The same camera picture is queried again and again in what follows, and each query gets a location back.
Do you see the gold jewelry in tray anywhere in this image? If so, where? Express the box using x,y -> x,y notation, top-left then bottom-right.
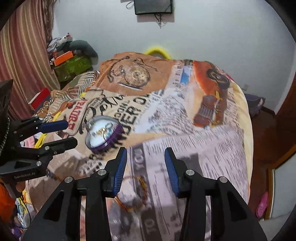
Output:
91,123 -> 113,139

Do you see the purple round jewelry tray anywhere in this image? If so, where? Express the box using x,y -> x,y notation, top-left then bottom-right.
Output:
85,116 -> 124,154

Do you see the red white box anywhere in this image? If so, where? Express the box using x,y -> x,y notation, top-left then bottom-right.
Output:
28,87 -> 50,110

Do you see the pink slipper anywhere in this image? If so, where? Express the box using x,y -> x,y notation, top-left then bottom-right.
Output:
255,192 -> 268,218

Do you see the green storage box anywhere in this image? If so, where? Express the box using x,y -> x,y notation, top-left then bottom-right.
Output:
54,55 -> 92,82

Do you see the orange box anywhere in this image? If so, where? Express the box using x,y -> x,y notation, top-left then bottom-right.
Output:
53,51 -> 74,66

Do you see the striped red curtain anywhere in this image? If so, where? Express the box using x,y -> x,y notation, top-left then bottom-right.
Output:
1,1 -> 60,120

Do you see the grey cloth pile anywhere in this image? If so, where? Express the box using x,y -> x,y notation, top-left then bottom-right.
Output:
47,34 -> 98,58

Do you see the newspaper print bed blanket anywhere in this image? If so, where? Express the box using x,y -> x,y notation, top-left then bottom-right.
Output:
26,52 -> 253,240

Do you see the yellow fluffy ring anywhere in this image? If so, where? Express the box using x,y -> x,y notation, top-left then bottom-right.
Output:
143,46 -> 173,60

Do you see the black wall monitor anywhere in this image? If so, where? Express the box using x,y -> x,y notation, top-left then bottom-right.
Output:
134,0 -> 173,15

